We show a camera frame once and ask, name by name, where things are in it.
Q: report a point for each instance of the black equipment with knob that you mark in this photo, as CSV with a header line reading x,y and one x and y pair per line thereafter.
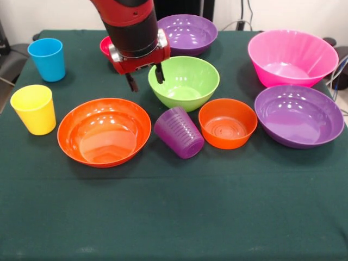
x,y
343,53

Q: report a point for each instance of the small red bowl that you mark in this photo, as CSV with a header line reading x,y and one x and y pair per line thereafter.
x,y
104,46

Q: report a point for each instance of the dark green table cloth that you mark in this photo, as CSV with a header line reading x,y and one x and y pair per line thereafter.
x,y
174,204

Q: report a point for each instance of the purple plastic cup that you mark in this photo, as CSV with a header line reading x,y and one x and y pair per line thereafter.
x,y
179,136

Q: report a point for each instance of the small orange bowl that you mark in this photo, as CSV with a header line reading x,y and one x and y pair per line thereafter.
x,y
228,136

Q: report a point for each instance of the large orange bowl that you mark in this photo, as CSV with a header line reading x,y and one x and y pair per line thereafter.
x,y
103,136

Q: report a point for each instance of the yellow plastic cup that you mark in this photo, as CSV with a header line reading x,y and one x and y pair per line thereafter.
x,y
34,119

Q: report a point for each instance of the large pink bowl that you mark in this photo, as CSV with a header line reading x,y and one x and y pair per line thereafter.
x,y
291,73

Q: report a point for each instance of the black chair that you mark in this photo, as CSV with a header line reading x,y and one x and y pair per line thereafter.
x,y
12,62

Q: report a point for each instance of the purple bowl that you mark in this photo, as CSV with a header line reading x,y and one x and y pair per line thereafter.
x,y
299,122
190,35

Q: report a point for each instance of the green bowl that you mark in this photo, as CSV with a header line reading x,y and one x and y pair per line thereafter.
x,y
187,89

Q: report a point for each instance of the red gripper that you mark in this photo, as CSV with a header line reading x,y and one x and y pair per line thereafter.
x,y
141,63

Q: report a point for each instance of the blue plastic cup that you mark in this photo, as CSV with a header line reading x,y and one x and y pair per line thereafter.
x,y
50,68

